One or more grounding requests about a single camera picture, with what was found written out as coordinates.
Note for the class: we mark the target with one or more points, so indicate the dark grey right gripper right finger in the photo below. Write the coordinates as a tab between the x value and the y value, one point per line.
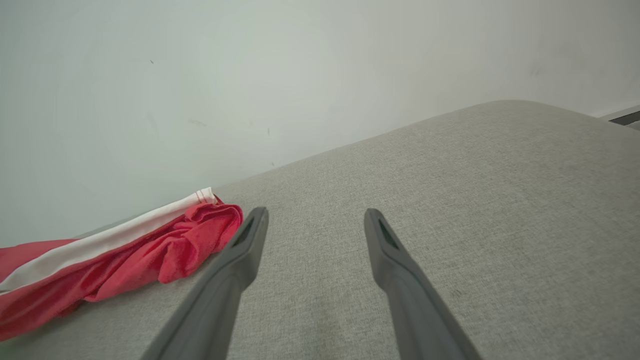
420	320

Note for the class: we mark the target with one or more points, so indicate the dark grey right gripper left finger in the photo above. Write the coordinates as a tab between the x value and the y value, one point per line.
215	310

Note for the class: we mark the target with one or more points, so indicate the red shorts with white stripes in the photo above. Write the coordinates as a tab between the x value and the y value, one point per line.
175	250

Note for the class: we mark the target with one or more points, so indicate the grey fabric sofa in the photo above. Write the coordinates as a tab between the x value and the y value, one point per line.
500	225

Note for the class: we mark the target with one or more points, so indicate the white baseboard strip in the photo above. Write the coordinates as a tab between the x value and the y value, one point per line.
625	116

